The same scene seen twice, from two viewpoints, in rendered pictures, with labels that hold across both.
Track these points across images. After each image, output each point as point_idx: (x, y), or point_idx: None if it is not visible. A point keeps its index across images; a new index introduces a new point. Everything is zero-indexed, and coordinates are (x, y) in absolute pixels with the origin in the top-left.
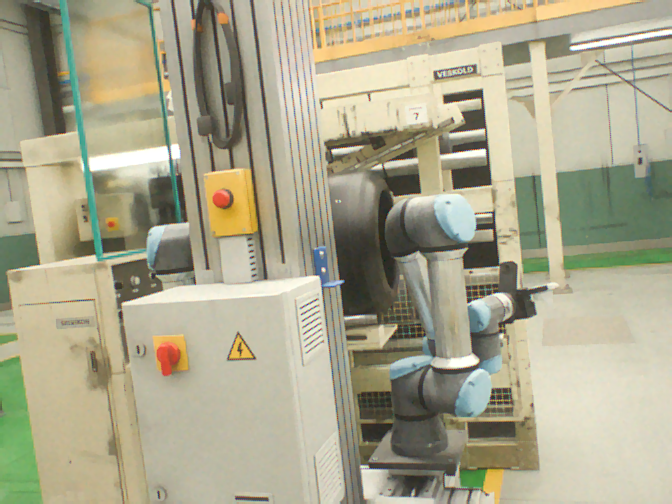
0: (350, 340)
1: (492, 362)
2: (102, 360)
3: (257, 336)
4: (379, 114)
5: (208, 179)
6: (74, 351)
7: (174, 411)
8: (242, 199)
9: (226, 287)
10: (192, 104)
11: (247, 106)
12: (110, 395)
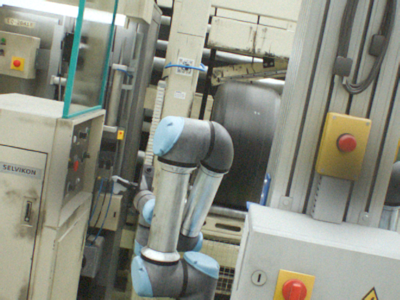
0: (222, 228)
1: None
2: (38, 212)
3: (392, 296)
4: (285, 42)
5: (335, 119)
6: (9, 197)
7: None
8: (363, 149)
9: (328, 227)
10: (327, 39)
11: (383, 61)
12: (36, 246)
